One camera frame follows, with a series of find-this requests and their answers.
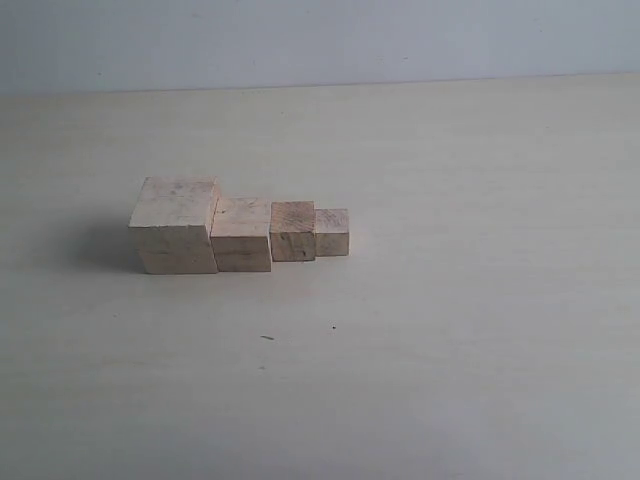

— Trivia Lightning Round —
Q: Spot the smallest wooden cube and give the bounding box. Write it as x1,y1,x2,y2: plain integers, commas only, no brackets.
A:
315,209,350,257

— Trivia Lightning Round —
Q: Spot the third largest wooden cube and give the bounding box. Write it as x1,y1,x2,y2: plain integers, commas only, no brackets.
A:
269,201,316,262

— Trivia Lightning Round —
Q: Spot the second largest wooden cube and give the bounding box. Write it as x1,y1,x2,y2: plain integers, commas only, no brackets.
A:
210,197,272,272

